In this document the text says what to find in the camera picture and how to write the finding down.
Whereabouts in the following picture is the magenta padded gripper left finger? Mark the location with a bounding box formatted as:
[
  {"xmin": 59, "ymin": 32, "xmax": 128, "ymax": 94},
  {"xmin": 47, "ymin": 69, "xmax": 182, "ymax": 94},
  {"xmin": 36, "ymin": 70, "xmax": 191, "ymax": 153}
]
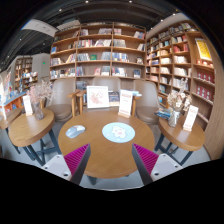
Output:
[{"xmin": 42, "ymin": 143, "xmax": 92, "ymax": 186}]

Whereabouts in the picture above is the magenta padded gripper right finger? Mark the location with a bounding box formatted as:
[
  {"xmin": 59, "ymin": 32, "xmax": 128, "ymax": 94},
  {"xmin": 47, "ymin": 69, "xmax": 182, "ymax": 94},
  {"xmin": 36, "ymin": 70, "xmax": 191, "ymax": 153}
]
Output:
[{"xmin": 131, "ymin": 143, "xmax": 183, "ymax": 186}]

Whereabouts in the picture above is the round light blue mouse pad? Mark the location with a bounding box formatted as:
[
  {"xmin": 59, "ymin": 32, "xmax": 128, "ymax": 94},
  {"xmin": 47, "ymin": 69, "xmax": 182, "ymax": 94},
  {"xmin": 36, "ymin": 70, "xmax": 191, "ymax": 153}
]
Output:
[{"xmin": 102, "ymin": 122, "xmax": 135, "ymax": 143}]

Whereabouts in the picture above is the round wooden centre table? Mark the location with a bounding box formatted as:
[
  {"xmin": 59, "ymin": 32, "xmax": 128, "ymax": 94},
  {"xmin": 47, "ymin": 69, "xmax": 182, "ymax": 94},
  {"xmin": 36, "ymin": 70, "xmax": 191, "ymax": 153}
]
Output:
[{"xmin": 58, "ymin": 111, "xmax": 155, "ymax": 183}]

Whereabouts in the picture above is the round wooden table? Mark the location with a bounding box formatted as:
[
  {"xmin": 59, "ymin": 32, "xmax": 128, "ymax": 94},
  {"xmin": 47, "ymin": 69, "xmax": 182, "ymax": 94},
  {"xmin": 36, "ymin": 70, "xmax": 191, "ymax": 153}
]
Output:
[
  {"xmin": 9, "ymin": 109, "xmax": 61, "ymax": 166},
  {"xmin": 58, "ymin": 111, "xmax": 155, "ymax": 183},
  {"xmin": 155, "ymin": 115, "xmax": 205, "ymax": 165}
]

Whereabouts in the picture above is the round wooden right table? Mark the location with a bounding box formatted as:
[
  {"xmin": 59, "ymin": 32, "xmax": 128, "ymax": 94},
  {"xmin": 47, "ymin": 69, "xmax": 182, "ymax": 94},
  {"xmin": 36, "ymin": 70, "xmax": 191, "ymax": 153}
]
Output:
[{"xmin": 155, "ymin": 115, "xmax": 205, "ymax": 165}]

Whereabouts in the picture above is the book on right table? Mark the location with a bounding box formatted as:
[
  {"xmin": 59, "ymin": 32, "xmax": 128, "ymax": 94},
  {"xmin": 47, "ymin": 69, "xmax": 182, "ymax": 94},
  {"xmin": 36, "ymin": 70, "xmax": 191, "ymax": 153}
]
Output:
[{"xmin": 155, "ymin": 110, "xmax": 171, "ymax": 120}]

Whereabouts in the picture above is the right beige armchair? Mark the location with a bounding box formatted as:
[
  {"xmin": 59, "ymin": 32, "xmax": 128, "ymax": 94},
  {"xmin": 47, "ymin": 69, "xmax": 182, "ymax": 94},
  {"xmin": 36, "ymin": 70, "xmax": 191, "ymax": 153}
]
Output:
[{"xmin": 131, "ymin": 79, "xmax": 161, "ymax": 126}]

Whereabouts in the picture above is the beige armchair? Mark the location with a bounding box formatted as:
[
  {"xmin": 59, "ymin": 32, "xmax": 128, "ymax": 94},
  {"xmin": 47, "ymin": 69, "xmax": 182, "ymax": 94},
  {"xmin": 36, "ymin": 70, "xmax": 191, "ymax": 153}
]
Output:
[
  {"xmin": 131, "ymin": 79, "xmax": 161, "ymax": 126},
  {"xmin": 47, "ymin": 78, "xmax": 78, "ymax": 122},
  {"xmin": 75, "ymin": 75, "xmax": 122, "ymax": 115}
]

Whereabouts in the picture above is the round wooden left table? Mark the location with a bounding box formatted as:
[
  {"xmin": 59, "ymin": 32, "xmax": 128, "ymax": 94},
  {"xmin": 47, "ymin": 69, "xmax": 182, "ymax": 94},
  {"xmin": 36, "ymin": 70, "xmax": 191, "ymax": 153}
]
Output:
[{"xmin": 9, "ymin": 109, "xmax": 61, "ymax": 166}]

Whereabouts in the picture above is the left beige armchair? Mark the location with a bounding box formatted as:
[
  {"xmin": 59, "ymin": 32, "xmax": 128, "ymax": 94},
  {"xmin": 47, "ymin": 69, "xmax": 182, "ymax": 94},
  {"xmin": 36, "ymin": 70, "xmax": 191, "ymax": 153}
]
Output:
[{"xmin": 47, "ymin": 78, "xmax": 78, "ymax": 122}]

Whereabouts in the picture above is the right vase with flowers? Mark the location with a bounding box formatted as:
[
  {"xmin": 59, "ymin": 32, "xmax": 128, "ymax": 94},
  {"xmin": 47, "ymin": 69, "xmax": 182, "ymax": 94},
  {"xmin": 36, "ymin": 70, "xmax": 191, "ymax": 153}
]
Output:
[{"xmin": 167, "ymin": 78, "xmax": 192, "ymax": 127}]

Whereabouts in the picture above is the vase with flowers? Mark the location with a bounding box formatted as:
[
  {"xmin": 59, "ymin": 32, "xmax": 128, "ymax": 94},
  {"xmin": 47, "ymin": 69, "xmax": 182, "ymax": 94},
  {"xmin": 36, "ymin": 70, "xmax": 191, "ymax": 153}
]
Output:
[
  {"xmin": 27, "ymin": 81, "xmax": 52, "ymax": 120},
  {"xmin": 167, "ymin": 78, "xmax": 192, "ymax": 127}
]

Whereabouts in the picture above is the white sign on right table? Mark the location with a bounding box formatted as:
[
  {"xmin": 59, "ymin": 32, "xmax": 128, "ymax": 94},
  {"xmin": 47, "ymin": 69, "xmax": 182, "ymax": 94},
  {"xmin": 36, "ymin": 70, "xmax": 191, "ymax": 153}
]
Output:
[{"xmin": 183, "ymin": 105, "xmax": 199, "ymax": 131}]

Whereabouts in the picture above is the white sign on table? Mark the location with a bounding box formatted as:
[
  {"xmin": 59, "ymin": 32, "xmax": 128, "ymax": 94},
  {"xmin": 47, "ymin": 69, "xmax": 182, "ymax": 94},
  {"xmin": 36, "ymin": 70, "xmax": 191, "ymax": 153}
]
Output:
[
  {"xmin": 23, "ymin": 95, "xmax": 33, "ymax": 116},
  {"xmin": 183, "ymin": 105, "xmax": 199, "ymax": 131}
]

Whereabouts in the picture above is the white red standing sign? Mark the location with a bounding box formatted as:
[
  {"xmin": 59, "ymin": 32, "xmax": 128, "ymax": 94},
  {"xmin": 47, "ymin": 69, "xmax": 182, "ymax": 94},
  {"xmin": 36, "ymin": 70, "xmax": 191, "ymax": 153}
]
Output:
[{"xmin": 118, "ymin": 90, "xmax": 133, "ymax": 118}]

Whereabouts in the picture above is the framed picture sign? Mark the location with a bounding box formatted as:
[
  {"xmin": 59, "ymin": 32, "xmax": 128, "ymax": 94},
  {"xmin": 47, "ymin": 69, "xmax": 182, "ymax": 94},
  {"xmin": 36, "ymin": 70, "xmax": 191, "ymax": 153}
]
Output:
[{"xmin": 87, "ymin": 86, "xmax": 109, "ymax": 109}]

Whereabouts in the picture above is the white sign on left table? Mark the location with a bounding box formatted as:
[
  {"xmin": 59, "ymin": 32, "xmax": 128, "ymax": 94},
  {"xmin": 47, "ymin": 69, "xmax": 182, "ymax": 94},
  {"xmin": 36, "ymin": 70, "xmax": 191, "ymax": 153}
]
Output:
[{"xmin": 23, "ymin": 95, "xmax": 33, "ymax": 116}]

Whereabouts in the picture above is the left vase with flowers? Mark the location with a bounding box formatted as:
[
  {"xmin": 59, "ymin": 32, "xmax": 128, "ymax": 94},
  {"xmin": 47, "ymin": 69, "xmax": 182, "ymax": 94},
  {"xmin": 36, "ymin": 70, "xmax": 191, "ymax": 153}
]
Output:
[{"xmin": 27, "ymin": 81, "xmax": 52, "ymax": 120}]

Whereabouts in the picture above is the middle beige armchair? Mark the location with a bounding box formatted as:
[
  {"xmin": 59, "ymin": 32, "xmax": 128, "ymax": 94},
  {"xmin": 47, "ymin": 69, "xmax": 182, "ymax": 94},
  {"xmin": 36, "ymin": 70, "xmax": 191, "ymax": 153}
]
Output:
[{"xmin": 75, "ymin": 75, "xmax": 122, "ymax": 115}]

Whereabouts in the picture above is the far left wooden bookshelf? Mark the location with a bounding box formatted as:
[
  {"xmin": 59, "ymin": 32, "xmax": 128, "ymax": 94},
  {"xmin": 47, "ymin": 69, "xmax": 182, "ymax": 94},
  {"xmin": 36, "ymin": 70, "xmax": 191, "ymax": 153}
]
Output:
[{"xmin": 15, "ymin": 57, "xmax": 38, "ymax": 93}]

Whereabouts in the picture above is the large wooden centre bookshelf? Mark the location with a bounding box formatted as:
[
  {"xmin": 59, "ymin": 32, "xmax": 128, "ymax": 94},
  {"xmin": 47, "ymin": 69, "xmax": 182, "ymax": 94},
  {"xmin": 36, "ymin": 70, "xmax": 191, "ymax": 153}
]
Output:
[{"xmin": 48, "ymin": 21, "xmax": 148, "ymax": 83}]

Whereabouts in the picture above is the wooden right bookshelf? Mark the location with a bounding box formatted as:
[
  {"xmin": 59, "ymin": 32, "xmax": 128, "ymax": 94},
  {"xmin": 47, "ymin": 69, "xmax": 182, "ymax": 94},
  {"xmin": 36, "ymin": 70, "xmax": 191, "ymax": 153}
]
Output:
[{"xmin": 145, "ymin": 19, "xmax": 224, "ymax": 159}]

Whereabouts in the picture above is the yellow poster on shelf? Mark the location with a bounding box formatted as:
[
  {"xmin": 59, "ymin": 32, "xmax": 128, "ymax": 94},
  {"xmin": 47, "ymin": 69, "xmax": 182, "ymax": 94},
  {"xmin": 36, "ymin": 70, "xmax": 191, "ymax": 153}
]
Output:
[{"xmin": 195, "ymin": 38, "xmax": 212, "ymax": 61}]

